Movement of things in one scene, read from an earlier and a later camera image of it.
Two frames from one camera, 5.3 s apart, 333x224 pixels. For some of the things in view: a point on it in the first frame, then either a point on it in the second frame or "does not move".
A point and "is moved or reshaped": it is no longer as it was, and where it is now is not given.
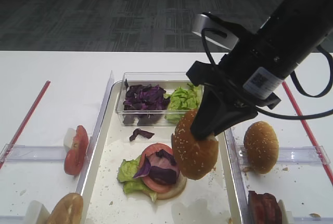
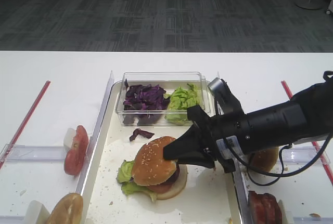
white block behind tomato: [68, 140] does not move
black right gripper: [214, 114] → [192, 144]
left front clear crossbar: [12, 219] does not move
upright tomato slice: [75, 158] does not move
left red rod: [23, 126] does not move
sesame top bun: [196, 158] is moved or reshaped
